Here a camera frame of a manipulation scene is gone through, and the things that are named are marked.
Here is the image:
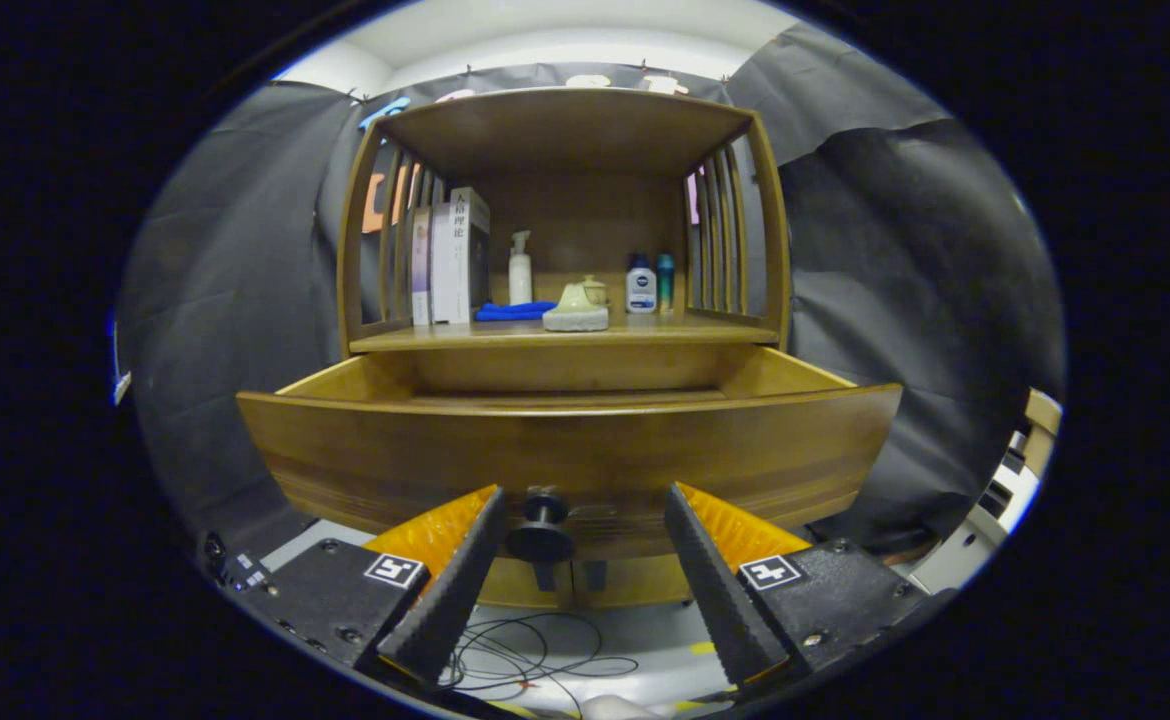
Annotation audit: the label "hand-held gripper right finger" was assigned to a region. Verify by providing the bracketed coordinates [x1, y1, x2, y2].
[663, 482, 951, 691]

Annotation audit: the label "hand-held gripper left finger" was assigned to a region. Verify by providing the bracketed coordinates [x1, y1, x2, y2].
[245, 485, 508, 686]

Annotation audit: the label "wooden drawer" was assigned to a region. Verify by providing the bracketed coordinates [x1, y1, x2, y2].
[235, 345, 903, 563]

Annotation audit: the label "green soap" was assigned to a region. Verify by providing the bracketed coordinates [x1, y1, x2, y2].
[542, 283, 610, 333]

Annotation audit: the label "wooden cabinet door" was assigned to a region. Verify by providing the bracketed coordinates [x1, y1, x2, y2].
[570, 553, 696, 609]
[475, 557, 576, 611]

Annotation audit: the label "wooden countertop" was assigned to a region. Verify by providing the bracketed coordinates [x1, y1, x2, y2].
[350, 310, 779, 353]

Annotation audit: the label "wooden cabinet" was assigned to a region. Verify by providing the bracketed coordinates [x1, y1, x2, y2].
[337, 88, 791, 611]

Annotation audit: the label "white furniture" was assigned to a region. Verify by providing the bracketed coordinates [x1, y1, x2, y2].
[910, 460, 1041, 596]

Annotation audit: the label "blue folded cloth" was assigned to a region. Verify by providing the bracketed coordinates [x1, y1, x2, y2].
[474, 301, 556, 322]

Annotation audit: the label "white bottle with blue cap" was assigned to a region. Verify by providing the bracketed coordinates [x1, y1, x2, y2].
[625, 254, 658, 315]

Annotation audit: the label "white pump bottle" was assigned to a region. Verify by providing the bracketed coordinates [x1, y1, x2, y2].
[508, 231, 534, 306]

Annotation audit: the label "thin pale book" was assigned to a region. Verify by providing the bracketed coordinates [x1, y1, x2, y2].
[411, 205, 433, 326]

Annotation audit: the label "thick white book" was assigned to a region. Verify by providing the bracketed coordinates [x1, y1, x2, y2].
[430, 187, 491, 325]

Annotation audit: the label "cardboard box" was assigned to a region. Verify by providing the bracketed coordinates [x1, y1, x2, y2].
[1023, 388, 1064, 476]

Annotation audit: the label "black backdrop cloth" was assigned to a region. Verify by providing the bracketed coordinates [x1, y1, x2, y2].
[115, 22, 1066, 561]

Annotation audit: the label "black floor cables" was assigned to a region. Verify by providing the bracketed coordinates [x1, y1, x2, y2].
[440, 612, 641, 703]

